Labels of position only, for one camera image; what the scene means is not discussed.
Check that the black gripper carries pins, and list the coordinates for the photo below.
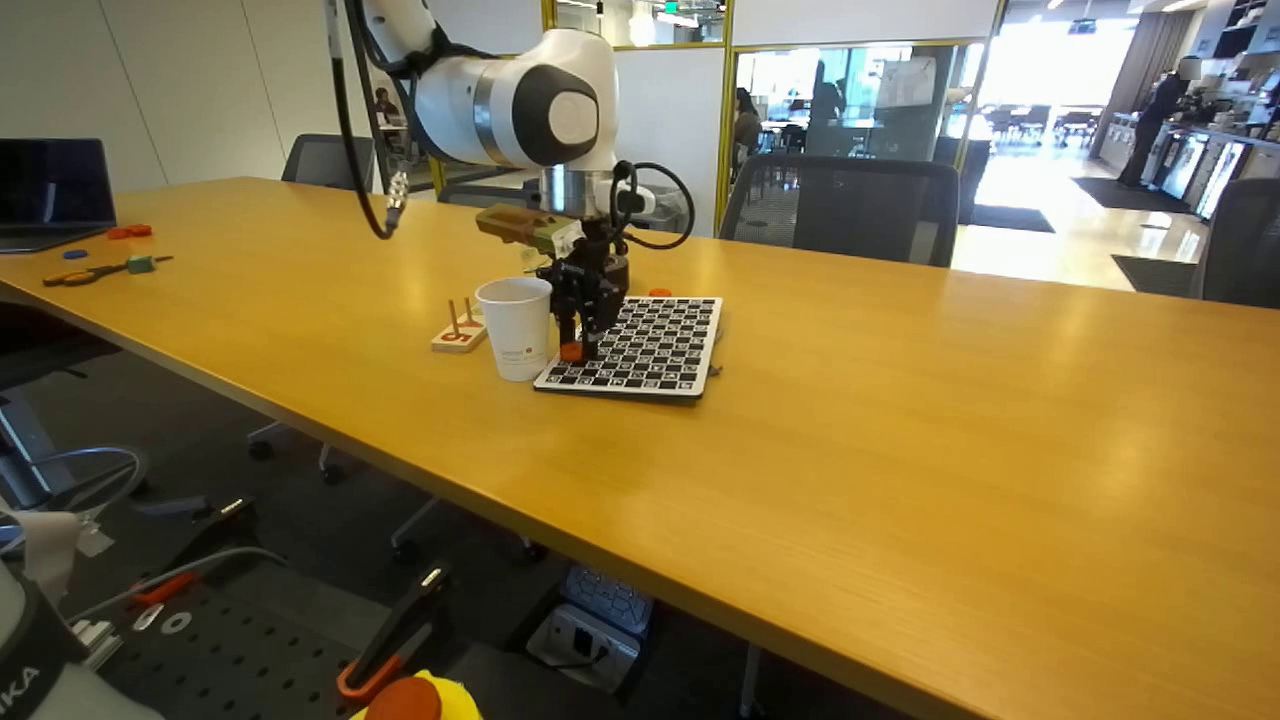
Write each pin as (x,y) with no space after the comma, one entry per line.
(591,279)

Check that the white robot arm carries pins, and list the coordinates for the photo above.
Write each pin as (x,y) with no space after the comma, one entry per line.
(548,108)

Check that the black white checkerboard plate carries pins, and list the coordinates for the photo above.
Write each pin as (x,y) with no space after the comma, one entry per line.
(659,347)

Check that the floor power box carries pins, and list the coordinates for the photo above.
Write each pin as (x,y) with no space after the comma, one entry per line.
(593,629)

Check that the grey office chair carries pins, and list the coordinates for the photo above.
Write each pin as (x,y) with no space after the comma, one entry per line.
(329,163)
(887,210)

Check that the yellow red emergency stop button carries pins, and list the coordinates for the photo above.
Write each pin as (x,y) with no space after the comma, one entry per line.
(418,699)

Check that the orange toy piece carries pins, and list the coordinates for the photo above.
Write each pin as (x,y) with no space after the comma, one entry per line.
(131,235)

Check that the black laptop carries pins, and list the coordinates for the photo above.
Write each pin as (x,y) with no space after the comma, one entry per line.
(52,194)

